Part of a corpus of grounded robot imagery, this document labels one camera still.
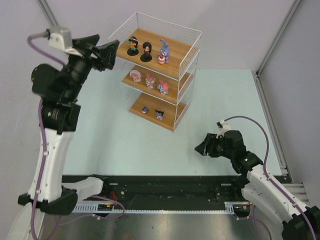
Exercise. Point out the white wire three-tier shelf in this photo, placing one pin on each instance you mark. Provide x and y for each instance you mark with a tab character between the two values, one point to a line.
179	73

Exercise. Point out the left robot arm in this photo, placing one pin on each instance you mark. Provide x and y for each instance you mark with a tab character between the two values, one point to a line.
58	114

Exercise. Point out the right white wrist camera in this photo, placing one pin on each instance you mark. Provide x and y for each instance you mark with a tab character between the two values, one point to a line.
223	128

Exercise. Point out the purple rabbit figurine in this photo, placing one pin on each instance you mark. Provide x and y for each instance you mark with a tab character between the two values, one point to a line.
163	56

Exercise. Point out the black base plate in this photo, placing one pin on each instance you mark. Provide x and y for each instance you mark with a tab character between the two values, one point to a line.
172	193

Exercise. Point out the aluminium frame rail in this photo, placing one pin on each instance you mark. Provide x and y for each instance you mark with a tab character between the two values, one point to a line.
298	190

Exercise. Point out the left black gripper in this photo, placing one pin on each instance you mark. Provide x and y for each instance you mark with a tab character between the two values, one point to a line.
92	53

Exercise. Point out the small blue lying figurine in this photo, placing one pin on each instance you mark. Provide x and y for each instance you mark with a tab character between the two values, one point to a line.
145	110

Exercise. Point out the pink bunny blue bow figurine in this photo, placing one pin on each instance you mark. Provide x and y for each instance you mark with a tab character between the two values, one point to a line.
163	87

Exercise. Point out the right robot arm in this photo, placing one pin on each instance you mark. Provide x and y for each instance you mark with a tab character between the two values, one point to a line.
257	185

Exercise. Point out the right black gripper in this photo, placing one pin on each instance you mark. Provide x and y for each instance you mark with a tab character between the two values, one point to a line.
211	145

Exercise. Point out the black duck figurine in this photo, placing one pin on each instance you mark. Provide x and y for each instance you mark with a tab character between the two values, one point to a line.
133	46
147	49

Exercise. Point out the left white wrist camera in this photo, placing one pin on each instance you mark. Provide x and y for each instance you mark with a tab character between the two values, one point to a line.
60	38

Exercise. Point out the pink bunny flower crown figurine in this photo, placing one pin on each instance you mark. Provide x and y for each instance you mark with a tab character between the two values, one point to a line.
150	81

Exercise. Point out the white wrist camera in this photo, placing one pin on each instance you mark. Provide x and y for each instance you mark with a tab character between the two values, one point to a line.
223	128
60	38

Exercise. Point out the black eared purple figurine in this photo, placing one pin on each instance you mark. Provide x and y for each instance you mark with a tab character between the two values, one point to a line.
159	114

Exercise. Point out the white pink round figurine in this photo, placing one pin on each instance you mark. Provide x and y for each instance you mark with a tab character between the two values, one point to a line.
135	75

